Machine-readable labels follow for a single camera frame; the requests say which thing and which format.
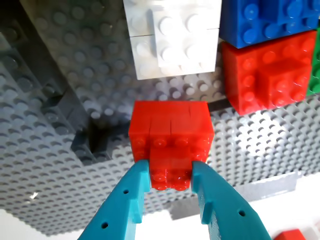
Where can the red Lego cube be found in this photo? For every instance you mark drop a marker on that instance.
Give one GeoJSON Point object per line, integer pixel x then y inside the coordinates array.
{"type": "Point", "coordinates": [292, 235]}
{"type": "Point", "coordinates": [265, 75]}
{"type": "Point", "coordinates": [172, 125]}

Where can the blue Lego cube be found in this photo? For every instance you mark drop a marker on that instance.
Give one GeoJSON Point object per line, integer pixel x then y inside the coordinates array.
{"type": "Point", "coordinates": [265, 17]}

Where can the dark grey Lego wall frame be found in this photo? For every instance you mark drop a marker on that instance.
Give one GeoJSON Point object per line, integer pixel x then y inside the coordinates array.
{"type": "Point", "coordinates": [57, 110]}

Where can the white Lego cube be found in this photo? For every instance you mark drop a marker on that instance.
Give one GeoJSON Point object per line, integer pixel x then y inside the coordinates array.
{"type": "Point", "coordinates": [175, 37]}

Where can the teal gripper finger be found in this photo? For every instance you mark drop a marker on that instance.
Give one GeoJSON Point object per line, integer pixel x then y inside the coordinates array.
{"type": "Point", "coordinates": [230, 215]}
{"type": "Point", "coordinates": [117, 212]}

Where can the grey Lego baseplate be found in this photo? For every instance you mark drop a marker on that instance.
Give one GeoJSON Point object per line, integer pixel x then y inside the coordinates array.
{"type": "Point", "coordinates": [50, 187]}

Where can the green Lego cube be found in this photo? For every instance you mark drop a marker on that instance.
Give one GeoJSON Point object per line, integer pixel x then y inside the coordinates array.
{"type": "Point", "coordinates": [315, 70]}

